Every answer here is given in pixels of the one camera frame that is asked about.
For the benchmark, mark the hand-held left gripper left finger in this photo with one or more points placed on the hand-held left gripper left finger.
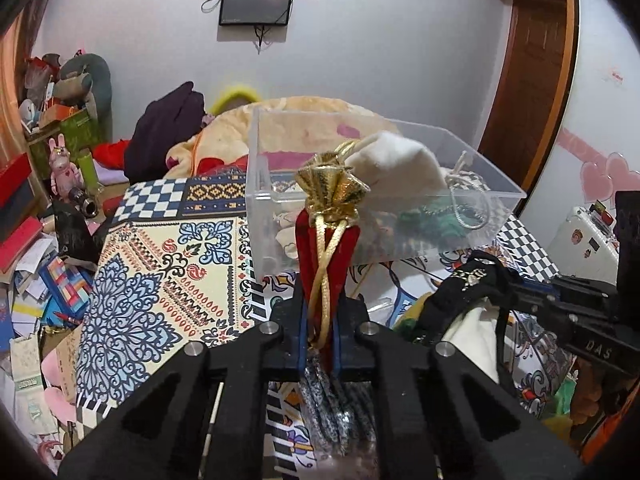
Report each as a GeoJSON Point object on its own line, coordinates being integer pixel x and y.
{"type": "Point", "coordinates": [301, 342]}

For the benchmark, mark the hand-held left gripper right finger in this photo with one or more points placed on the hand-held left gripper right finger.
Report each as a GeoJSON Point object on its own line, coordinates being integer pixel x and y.
{"type": "Point", "coordinates": [338, 345]}

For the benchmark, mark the pink rabbit figurine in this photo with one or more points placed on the pink rabbit figurine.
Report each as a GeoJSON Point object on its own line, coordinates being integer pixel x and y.
{"type": "Point", "coordinates": [64, 167]}

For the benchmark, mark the cream fleece blanket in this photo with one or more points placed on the cream fleece blanket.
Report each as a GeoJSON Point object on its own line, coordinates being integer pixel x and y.
{"type": "Point", "coordinates": [300, 130]}

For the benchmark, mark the black embroidered pouch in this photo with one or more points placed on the black embroidered pouch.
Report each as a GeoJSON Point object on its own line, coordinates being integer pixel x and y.
{"type": "Point", "coordinates": [465, 290]}

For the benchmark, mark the dark purple garment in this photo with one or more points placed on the dark purple garment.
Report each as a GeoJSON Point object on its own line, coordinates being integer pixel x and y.
{"type": "Point", "coordinates": [165, 130]}

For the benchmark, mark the pile of papers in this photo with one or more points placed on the pile of papers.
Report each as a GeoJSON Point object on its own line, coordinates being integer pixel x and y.
{"type": "Point", "coordinates": [25, 300]}

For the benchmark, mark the white suitcase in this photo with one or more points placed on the white suitcase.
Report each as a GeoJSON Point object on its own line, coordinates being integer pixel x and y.
{"type": "Point", "coordinates": [585, 245]}

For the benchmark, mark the red box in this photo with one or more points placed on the red box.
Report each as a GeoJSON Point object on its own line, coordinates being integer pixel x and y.
{"type": "Point", "coordinates": [15, 180]}

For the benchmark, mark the clear plastic box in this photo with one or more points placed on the clear plastic box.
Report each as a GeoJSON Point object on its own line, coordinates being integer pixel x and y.
{"type": "Point", "coordinates": [280, 180]}

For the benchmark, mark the green cylinder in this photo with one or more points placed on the green cylinder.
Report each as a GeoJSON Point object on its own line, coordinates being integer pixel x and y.
{"type": "Point", "coordinates": [89, 170]}

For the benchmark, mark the wooden door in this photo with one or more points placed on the wooden door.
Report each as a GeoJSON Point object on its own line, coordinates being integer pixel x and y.
{"type": "Point", "coordinates": [537, 70]}

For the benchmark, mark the red cloth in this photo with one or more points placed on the red cloth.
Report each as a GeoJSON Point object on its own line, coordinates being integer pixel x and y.
{"type": "Point", "coordinates": [112, 154]}

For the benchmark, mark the cream cloth pouch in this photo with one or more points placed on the cream cloth pouch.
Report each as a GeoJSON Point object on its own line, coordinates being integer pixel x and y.
{"type": "Point", "coordinates": [475, 340]}

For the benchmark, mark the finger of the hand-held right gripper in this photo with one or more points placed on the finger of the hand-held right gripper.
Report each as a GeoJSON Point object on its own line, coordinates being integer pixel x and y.
{"type": "Point", "coordinates": [545, 290]}
{"type": "Point", "coordinates": [585, 340]}

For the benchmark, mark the small wall monitor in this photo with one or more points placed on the small wall monitor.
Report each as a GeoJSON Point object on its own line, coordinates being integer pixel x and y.
{"type": "Point", "coordinates": [256, 2]}

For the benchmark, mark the grey plush toy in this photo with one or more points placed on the grey plush toy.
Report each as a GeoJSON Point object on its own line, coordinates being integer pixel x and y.
{"type": "Point", "coordinates": [87, 80]}

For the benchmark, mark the patterned printed tablecloth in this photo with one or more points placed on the patterned printed tablecloth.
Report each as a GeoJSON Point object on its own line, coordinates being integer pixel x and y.
{"type": "Point", "coordinates": [165, 270]}

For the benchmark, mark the colourful blue book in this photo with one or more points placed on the colourful blue book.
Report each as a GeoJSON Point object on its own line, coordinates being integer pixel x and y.
{"type": "Point", "coordinates": [67, 287]}

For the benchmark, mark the black glitter pouch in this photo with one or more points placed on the black glitter pouch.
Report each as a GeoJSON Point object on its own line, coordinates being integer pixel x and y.
{"type": "Point", "coordinates": [335, 410]}

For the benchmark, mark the green cardboard box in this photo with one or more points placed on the green cardboard box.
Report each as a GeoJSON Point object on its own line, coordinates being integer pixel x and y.
{"type": "Point", "coordinates": [67, 135]}

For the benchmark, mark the beige small pouch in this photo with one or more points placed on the beige small pouch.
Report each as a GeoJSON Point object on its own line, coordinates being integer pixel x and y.
{"type": "Point", "coordinates": [287, 232]}

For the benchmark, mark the green pouch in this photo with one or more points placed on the green pouch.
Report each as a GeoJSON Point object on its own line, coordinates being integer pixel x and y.
{"type": "Point", "coordinates": [435, 222]}

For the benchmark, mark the pink heart wall stickers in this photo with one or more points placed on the pink heart wall stickers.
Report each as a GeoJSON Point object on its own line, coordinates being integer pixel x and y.
{"type": "Point", "coordinates": [607, 177]}

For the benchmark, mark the person's right hand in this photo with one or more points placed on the person's right hand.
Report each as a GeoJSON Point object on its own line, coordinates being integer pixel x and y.
{"type": "Point", "coordinates": [592, 395]}

